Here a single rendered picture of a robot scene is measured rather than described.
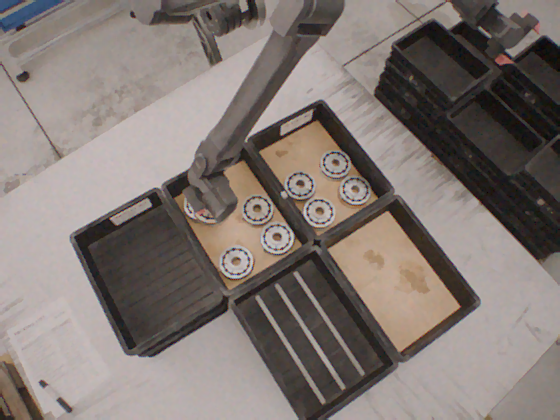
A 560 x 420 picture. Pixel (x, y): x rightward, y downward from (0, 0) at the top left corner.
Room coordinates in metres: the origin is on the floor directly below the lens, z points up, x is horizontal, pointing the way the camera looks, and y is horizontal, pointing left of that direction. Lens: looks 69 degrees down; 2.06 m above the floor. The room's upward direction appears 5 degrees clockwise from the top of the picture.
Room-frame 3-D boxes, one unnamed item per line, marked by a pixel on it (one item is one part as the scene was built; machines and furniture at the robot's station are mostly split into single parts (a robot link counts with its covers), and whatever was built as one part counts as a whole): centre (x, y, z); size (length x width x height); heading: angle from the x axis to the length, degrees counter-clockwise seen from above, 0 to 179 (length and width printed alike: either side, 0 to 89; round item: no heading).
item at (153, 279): (0.24, 0.36, 0.87); 0.40 x 0.30 x 0.11; 37
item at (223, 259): (0.29, 0.11, 0.86); 0.10 x 0.10 x 0.01
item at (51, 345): (-0.03, 0.66, 0.70); 0.33 x 0.23 x 0.01; 43
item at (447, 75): (1.41, -0.70, 0.37); 0.40 x 0.30 x 0.45; 43
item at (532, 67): (1.39, -1.27, 0.37); 0.40 x 0.30 x 0.45; 43
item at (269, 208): (0.47, 0.06, 0.86); 0.10 x 0.10 x 0.01
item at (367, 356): (0.10, -0.12, 0.87); 0.40 x 0.30 x 0.11; 37
